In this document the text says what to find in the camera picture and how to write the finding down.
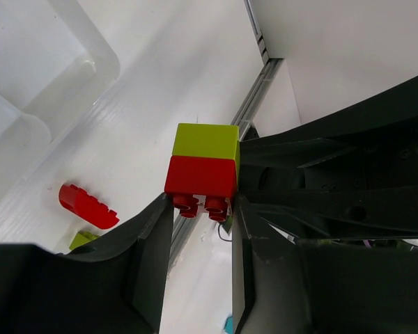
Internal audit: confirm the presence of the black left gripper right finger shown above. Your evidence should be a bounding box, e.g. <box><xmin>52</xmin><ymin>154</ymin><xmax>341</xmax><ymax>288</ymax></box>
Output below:
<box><xmin>232</xmin><ymin>196</ymin><xmax>418</xmax><ymax>333</ymax></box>

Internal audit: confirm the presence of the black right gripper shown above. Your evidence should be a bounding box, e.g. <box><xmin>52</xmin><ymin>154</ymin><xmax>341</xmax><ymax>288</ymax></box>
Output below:
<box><xmin>239</xmin><ymin>76</ymin><xmax>418</xmax><ymax>240</ymax></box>

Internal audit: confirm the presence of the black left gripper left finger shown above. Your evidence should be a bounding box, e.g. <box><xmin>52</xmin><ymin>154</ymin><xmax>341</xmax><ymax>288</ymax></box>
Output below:
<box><xmin>0</xmin><ymin>194</ymin><xmax>173</xmax><ymax>333</ymax></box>

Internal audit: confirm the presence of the small green lego brick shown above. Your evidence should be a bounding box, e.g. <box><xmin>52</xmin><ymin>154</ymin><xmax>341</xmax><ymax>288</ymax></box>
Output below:
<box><xmin>69</xmin><ymin>230</ymin><xmax>100</xmax><ymax>251</ymax></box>

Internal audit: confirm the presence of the red flower lego brick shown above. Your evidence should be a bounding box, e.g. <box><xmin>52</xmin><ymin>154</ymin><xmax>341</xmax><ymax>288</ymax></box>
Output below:
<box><xmin>59</xmin><ymin>184</ymin><xmax>120</xmax><ymax>230</ymax></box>

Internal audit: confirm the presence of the red and green lego brick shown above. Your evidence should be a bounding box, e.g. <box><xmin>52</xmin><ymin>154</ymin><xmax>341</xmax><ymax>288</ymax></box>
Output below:
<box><xmin>164</xmin><ymin>123</ymin><xmax>240</xmax><ymax>223</ymax></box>

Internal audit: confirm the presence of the white compartment tray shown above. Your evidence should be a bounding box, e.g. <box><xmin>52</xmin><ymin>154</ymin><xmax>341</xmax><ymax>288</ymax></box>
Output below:
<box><xmin>0</xmin><ymin>1</ymin><xmax>120</xmax><ymax>179</ymax></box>

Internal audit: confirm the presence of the aluminium side rail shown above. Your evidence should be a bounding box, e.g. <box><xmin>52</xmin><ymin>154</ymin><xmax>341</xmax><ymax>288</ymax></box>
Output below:
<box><xmin>169</xmin><ymin>0</ymin><xmax>283</xmax><ymax>270</ymax></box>

